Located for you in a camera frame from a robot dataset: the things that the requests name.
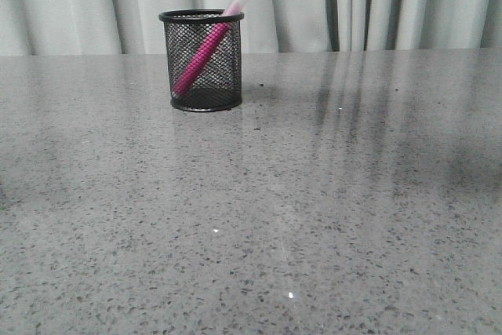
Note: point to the grey curtain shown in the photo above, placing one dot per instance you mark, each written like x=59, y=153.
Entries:
x=77, y=27

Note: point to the pink highlighter pen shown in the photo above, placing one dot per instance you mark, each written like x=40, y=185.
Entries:
x=200, y=59

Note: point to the black mesh pen holder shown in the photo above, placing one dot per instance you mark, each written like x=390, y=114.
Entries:
x=219, y=86

